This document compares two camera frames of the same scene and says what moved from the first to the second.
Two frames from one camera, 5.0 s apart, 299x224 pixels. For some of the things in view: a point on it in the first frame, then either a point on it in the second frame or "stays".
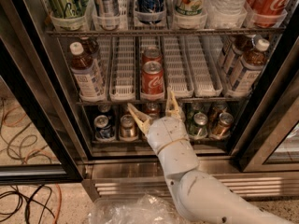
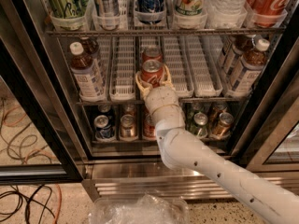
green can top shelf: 67,1 stays
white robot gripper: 166,133 to 161,98
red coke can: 152,77 stays
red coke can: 151,54 stays
